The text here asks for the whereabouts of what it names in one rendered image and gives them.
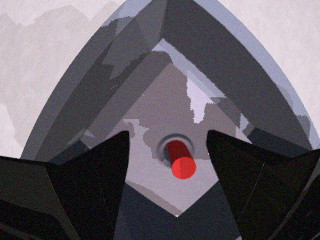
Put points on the red peg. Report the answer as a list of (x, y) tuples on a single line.
[(182, 163)]

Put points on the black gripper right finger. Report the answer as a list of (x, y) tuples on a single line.
[(263, 188)]

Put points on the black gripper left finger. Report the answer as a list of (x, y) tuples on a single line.
[(83, 194)]

